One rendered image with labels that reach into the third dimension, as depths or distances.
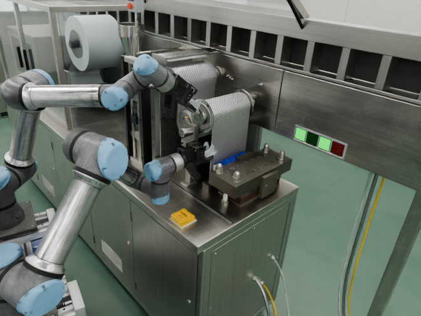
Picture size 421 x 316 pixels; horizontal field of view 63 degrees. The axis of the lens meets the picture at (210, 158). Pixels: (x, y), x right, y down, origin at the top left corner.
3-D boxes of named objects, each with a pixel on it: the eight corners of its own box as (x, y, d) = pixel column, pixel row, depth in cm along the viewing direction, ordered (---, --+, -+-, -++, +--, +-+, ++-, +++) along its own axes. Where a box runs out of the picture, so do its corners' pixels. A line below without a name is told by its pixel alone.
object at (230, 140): (210, 167, 157) (212, 129, 148) (244, 152, 172) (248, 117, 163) (210, 167, 157) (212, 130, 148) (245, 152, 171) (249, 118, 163)
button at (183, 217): (170, 219, 141) (170, 214, 140) (183, 212, 146) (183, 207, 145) (181, 227, 137) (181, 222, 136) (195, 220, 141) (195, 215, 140)
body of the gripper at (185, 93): (199, 91, 138) (181, 75, 128) (188, 110, 137) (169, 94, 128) (187, 86, 142) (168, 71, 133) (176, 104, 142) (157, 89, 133)
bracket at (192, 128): (180, 184, 165) (180, 125, 151) (190, 179, 169) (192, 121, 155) (186, 188, 162) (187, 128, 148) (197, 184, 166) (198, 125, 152)
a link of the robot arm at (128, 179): (39, 148, 108) (125, 190, 150) (62, 158, 103) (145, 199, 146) (57, 115, 110) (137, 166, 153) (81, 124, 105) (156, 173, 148)
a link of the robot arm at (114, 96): (-21, 84, 114) (119, 83, 107) (0, 76, 124) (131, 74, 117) (-10, 118, 119) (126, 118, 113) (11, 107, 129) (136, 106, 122)
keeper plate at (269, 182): (258, 197, 157) (261, 176, 152) (271, 189, 163) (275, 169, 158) (262, 199, 156) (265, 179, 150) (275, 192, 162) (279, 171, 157)
